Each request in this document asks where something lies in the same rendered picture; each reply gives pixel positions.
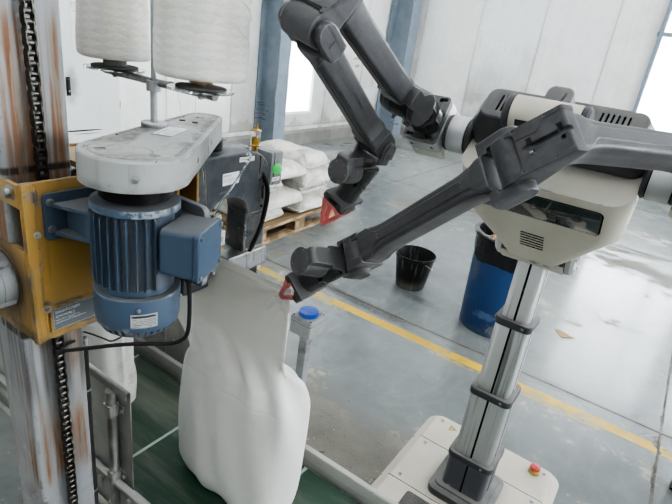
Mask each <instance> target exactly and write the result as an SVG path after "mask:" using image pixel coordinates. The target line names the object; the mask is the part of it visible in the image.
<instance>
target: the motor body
mask: <svg viewBox="0 0 672 504"><path fill-rule="evenodd" d="M88 205H89V208H88V221H89V237H90V254H91V270H92V277H93V281H94V283H93V298H94V310H95V317H96V319H97V322H98V323H99V324H100V325H101V326H102V327H103V328H104V329H105V330H106V331H107V332H109V333H111V334H114V335H117V336H121V337H129V338H141V337H148V336H152V335H155V334H158V333H160V332H162V331H164V330H166V329H168V328H169V327H170V326H171V325H172V324H173V323H174V321H175V320H176V319H177V317H178V315H179V311H180V297H182V294H181V293H180V291H181V281H180V279H179V278H178V277H174V276H170V275H165V274H162V273H161V272H160V266H159V264H158V233H159V231H160V230H161V229H162V228H163V227H165V226H166V225H168V224H169V223H171V222H172V221H174V220H175V217H180V216H181V198H180V197H179V196H178V195H177V194H176V193H174V192H172V197H171V198H170V199H169V200H167V201H165V202H162V203H158V204H153V205H138V206H136V205H122V204H116V203H112V202H109V201H106V200H104V199H102V198H101V197H100V196H99V195H98V192H97V191H95V192H93V193H92V194H90V196H89V198H88Z"/></svg>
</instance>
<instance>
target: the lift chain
mask: <svg viewBox="0 0 672 504"><path fill-rule="evenodd" d="M18 1H19V3H20V6H19V16H20V23H21V25H22V28H21V36H22V44H23V46H24V49H23V56H24V64H25V67H26V70H25V76H26V85H27V87H28V90H27V96H28V104H29V107H30V110H29V116H30V124H31V126H32V128H31V136H32V143H33V145H34V147H33V156H34V161H35V176H36V180H37V181H41V180H48V179H50V174H49V166H48V164H47V162H48V151H47V147H46V143H47V140H46V131H45V129H44V126H45V118H44V111H43V109H42V107H43V95H42V91H41V86H42V84H41V74H40V71H39V67H40V61H39V52H38V50H37V47H38V39H37V31H36V29H35V26H36V16H35V9H34V7H33V4H34V0H18ZM25 3H27V6H28V7H26V4H25ZM25 14H29V15H30V18H26V17H25ZM28 25H29V28H30V29H28ZM27 36H32V39H27ZM30 46H31V49H32V50H30ZM29 57H34V60H29ZM32 67H33V70H32ZM32 77H35V79H36V80H31V78H32ZM33 87H35V90H34V88H33ZM34 97H37V100H33V98H34ZM35 107H37V110H36V109H35ZM36 116H39V119H35V117H36ZM37 126H39V129H37ZM37 135H41V137H40V138H37ZM39 144H40V145H41V147H39ZM39 153H42V154H43V155H42V156H39ZM41 162H42V165H41ZM41 171H44V173H43V174H40V172H41ZM58 338H59V340H57V339H58ZM56 340H57V341H56ZM52 345H53V356H54V359H55V360H54V367H55V371H56V374H55V377H56V383H57V395H58V406H59V408H60V409H59V417H60V420H61V421H60V427H61V431H62V432H61V437H62V442H63V444H62V447H63V452H64V454H63V458H64V463H65V465H64V468H65V473H66V475H65V478H66V483H67V486H66V488H67V493H68V496H67V498H68V503H69V504H78V494H77V483H76V481H77V479H76V473H75V471H76V467H75V463H74V461H75V456H74V452H73V450H74V445H73V441H72V440H73V434H72V430H71V429H72V422H71V419H70V417H71V411H70V407H69V406H70V400H69V396H68V394H69V388H68V384H67V382H68V377H67V372H66V369H67V366H66V359H65V356H66V355H65V353H58V352H57V349H58V348H59V347H60V346H64V334H63V335H60V336H58V337H55V338H52ZM58 345H59V347H58ZM59 358H60V359H59ZM60 365H61V366H60ZM60 371H62V372H60ZM61 377H62V378H61ZM62 383H63V384H62ZM62 389H63V390H62ZM63 395H64V396H63ZM64 401H65V402H64ZM64 407H65V408H64ZM64 413H65V414H64ZM66 424H67V425H66ZM66 430H67V431H66ZM67 441H68V442H67Z"/></svg>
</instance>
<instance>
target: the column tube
mask: <svg viewBox="0 0 672 504"><path fill-rule="evenodd" d="M19 6H20V3H19V1H18V0H0V177H1V178H2V179H9V180H11V181H13V182H15V183H17V184H20V183H27V182H34V181H37V180H36V176H35V161H34V156H33V147H34V145H33V143H32V136H31V128H32V126H31V124H30V116H29V110H30V107H29V104H28V96H27V90H28V87H27V85H26V76H25V70H26V67H25V64H24V56H23V49H24V46H23V44H22V36H21V28H22V25H21V23H20V16H19ZM33 7H34V9H35V16H36V26H35V29H36V31H37V39H38V47H37V50H38V52H39V61H40V67H39V71H40V74H41V84H42V86H41V91H42V95H43V107H42V109H43V111H44V118H45V126H44V129H45V131H46V140H47V143H46V147H47V151H48V162H47V164H48V166H49V174H50V179H55V178H62V177H70V176H71V164H70V150H69V136H68V122H67V108H66V94H65V80H64V67H63V53H62V39H61V25H60V11H59V0H34V4H33ZM0 237H2V238H3V239H5V240H7V241H8V242H10V243H19V242H23V237H22V228H21V219H20V211H19V209H17V208H15V207H13V206H12V205H10V204H8V203H6V202H4V201H2V200H1V199H0ZM71 340H75V341H76V342H75V343H73V344H71V345H69V346H67V347H66V348H65V349H68V348H76V347H84V345H83V331H82V327H81V328H78V329H76V330H73V331H71V332H68V333H65V334H64V344H65V343H67V342H69V341H71ZM0 346H1V353H2V359H3V366H4V373H5V380H6V387H7V394H8V400H9V407H10V414H11V421H12V428H13V435H14V442H15V448H16V455H17V462H18V469H19V476H20V483H21V490H22V496H23V503H24V504H69V503H68V498H67V496H68V493H67V488H66V486H67V483H66V478H65V475H66V473H65V468H64V465H65V463H64V458H63V454H64V452H63V447H62V444H63V442H62V437H61V432H62V431H61V427H60V421H61V420H60V417H59V409H60V408H59V406H58V395H57V383H56V377H55V374H56V371H55V367H54V360H55V359H54V356H53V345H52V339H50V340H48V342H46V343H43V344H41V345H37V344H35V341H33V340H32V339H31V338H29V337H28V336H27V335H26V334H24V333H23V332H22V331H20V330H19V329H18V328H17V327H15V326H14V325H13V324H11V323H10V322H9V321H8V320H6V319H5V318H4V317H2V316H1V315H0ZM65 355H66V356H65V359H66V366H67V369H66V372H67V377H68V382H67V384H68V388H69V394H68V396H69V400H70V406H69V407H70V411H71V417H70V419H71V422H72V429H71V430H72V434H73V440H72V441H73V445H74V450H73V452H74V456H75V461H74V463H75V467H76V471H75V473H76V479H77V481H76V483H77V494H78V504H95V498H94V485H93V471H92V457H91V443H90V429H89V415H88V401H87V387H86V373H85V359H84V351H77V352H68V353H65Z"/></svg>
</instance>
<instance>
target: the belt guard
mask: <svg viewBox="0 0 672 504"><path fill-rule="evenodd" d="M179 119H185V121H179ZM161 121H165V122H166V123H167V127H169V126H172V127H178V128H185V129H188V130H185V131H183V132H181V133H179V134H176V135H174V136H172V137H169V136H162V135H156V134H151V133H153V132H156V131H158V130H161V129H154V128H144V127H143V126H138V127H135V128H131V129H127V130H123V131H120V132H116V133H112V134H108V135H104V136H101V137H97V138H93V139H89V140H86V141H83V142H80V143H79V144H77V145H76V146H75V159H76V174H77V180H78V181H79V182H80V183H81V184H83V185H85V186H87V187H89V188H92V189H96V190H100V191H104V192H110V193H118V194H160V193H167V192H172V191H177V190H180V189H182V188H184V187H186V186H188V185H189V183H190V182H191V181H192V179H193V178H194V176H195V175H196V174H197V172H198V171H199V170H200V168H201V167H202V165H203V164H204V163H205V161H206V160H207V158H208V157H209V156H210V154H211V153H212V152H213V150H214V149H215V147H216V146H217V145H218V143H219V142H220V140H221V139H222V117H221V116H218V115H215V114H209V113H196V118H195V113H188V114H184V115H182V117H181V115H180V116H176V117H173V118H169V119H165V120H161ZM192 121H197V122H198V123H192Z"/></svg>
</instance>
